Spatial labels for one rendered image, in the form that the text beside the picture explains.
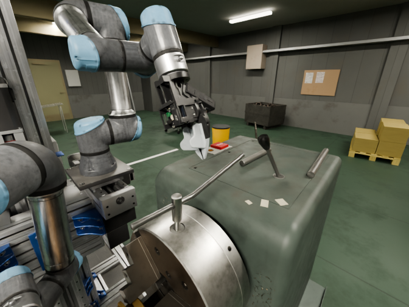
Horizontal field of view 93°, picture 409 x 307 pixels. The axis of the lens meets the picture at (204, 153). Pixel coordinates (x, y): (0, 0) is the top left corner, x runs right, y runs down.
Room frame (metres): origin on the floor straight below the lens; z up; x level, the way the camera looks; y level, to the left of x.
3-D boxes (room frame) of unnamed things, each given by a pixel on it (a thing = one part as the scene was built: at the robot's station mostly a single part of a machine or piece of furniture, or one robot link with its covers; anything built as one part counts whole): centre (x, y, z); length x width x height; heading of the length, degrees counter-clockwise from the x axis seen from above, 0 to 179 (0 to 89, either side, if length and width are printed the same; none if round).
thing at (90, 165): (0.80, 0.48, 1.21); 0.15 x 0.15 x 0.10
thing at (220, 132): (4.00, -0.35, 0.30); 0.38 x 0.38 x 0.61
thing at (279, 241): (0.66, -0.19, 1.06); 0.59 x 0.48 x 0.39; 138
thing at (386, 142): (4.01, -3.71, 0.35); 1.19 x 0.88 x 0.70; 137
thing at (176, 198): (0.34, 0.06, 1.26); 0.02 x 0.02 x 0.12
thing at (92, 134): (0.80, 0.48, 1.33); 0.13 x 0.12 x 0.14; 128
